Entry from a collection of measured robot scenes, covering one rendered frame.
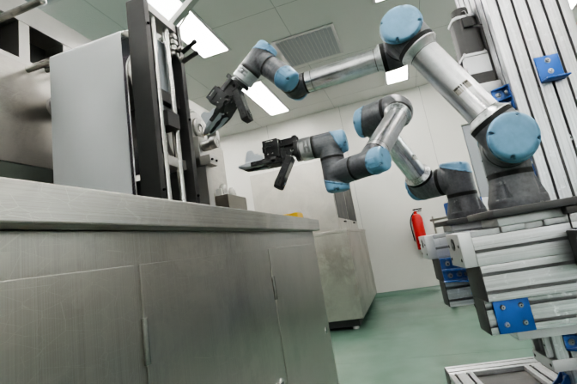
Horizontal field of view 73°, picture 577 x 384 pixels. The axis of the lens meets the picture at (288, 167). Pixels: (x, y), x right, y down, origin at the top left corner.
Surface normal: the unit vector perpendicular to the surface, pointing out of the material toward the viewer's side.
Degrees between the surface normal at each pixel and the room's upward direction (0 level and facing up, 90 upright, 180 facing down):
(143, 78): 90
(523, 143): 96
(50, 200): 90
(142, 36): 90
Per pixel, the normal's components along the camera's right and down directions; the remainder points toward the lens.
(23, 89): 0.94, -0.22
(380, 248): -0.29, -0.15
